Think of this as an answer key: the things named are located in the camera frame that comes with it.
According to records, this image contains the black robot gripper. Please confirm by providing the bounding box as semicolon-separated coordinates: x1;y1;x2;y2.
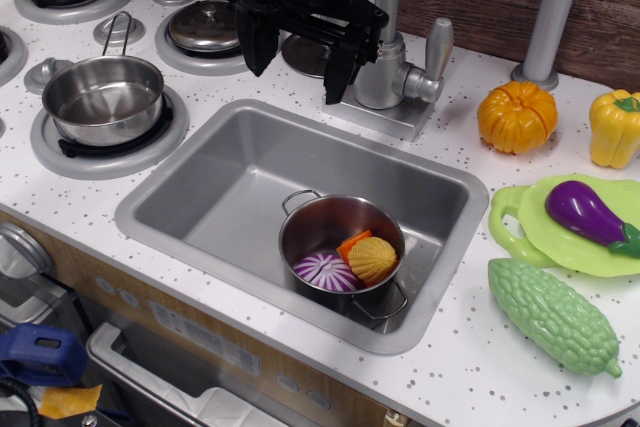
229;0;389;105

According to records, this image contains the silver toy faucet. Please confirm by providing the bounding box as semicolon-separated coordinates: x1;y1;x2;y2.
322;0;454;141

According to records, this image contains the dark steel lid on counter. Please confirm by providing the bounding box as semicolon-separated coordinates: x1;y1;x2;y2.
281;34;330;78

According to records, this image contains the middle stove burner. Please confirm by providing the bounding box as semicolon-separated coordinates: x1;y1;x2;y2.
155;7;249;76

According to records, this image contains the steel pot lid on burner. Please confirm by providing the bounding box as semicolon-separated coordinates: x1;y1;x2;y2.
168;0;240;53

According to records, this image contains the grey stove knob middle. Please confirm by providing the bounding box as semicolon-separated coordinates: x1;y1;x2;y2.
93;13;146;47

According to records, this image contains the grey sink basin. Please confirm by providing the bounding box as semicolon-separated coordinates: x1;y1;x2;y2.
115;99;489;355

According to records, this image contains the front stove burner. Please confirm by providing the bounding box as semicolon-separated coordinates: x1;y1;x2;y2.
30;87;189;180

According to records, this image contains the orange toy carrot piece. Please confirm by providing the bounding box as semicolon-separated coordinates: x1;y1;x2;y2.
337;230;372;262

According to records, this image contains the yellow toy shell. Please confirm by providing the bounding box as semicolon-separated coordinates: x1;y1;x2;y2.
347;237;398;285

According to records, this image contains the orange toy pumpkin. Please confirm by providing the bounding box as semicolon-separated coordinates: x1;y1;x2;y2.
477;81;558;155

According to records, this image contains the purple white toy onion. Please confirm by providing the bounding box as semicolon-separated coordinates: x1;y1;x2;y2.
293;252;363;292

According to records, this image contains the grey support pole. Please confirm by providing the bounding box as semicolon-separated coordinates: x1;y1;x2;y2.
511;0;573;90

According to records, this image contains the grey stove knob front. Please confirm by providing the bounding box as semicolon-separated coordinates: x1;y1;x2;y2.
24;57;72;95

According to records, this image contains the far left stove burner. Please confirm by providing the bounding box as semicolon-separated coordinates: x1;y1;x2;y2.
0;26;28;86

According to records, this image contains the light green toy plate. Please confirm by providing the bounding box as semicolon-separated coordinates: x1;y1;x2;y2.
488;174;639;278

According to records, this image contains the purple toy eggplant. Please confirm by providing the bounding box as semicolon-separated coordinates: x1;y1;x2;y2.
545;180;639;259

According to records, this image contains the yellow toy bell pepper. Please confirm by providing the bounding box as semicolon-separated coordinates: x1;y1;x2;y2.
589;89;639;169

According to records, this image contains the grey oven knob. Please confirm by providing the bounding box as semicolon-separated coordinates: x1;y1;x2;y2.
1;222;54;280

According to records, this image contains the toy oven door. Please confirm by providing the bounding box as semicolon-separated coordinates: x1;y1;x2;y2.
86;322;310;426

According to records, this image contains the green toy bitter gourd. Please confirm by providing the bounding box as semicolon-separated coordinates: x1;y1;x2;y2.
488;258;622;378

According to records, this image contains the blue clamp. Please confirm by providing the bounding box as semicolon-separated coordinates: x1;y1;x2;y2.
1;323;88;387

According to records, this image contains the yellow tape piece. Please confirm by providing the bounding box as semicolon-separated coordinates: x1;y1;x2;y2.
38;384;103;420

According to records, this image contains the steel pot with handles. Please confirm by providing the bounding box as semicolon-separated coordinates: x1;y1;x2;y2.
279;191;408;321

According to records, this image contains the steel saucepan with handle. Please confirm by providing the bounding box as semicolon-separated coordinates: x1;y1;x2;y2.
41;10;166;148

